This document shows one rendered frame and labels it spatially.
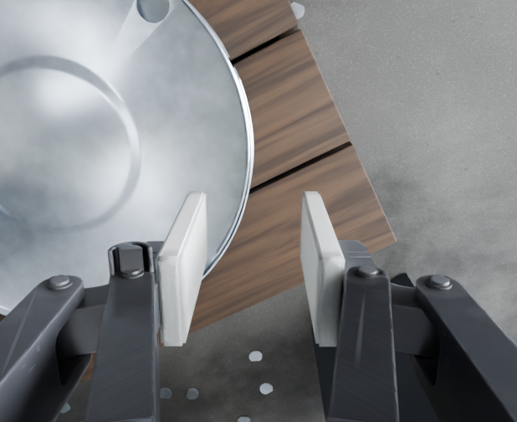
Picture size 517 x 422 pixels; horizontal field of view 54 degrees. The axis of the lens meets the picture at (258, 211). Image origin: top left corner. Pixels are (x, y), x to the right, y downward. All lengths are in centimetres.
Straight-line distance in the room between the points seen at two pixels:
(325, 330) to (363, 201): 27
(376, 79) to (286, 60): 38
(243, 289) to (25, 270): 18
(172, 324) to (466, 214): 71
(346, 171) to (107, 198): 19
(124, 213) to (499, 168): 59
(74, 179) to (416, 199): 55
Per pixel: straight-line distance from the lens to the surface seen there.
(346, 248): 18
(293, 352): 89
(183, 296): 16
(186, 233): 17
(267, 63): 39
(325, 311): 15
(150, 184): 39
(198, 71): 37
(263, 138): 40
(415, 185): 80
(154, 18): 38
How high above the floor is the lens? 74
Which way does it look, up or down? 72 degrees down
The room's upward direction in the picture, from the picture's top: 177 degrees counter-clockwise
